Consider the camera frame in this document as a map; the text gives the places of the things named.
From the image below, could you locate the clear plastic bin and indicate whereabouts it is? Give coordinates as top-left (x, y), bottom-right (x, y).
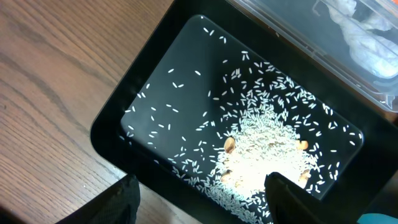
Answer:
top-left (237, 0), bottom-right (397, 113)

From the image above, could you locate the black plastic tray bin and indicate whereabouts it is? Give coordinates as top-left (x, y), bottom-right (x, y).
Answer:
top-left (90, 1), bottom-right (397, 223)

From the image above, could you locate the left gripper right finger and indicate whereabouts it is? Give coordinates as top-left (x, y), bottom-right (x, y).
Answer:
top-left (264, 172), bottom-right (357, 224)

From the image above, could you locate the pile of rice grains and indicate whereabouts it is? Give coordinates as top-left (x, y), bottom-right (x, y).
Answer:
top-left (119, 21), bottom-right (363, 223)

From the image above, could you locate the light blue bowl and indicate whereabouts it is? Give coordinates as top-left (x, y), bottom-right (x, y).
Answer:
top-left (357, 213), bottom-right (398, 224)

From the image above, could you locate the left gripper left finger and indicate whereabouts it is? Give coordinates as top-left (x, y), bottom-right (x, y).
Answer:
top-left (57, 174), bottom-right (141, 224)

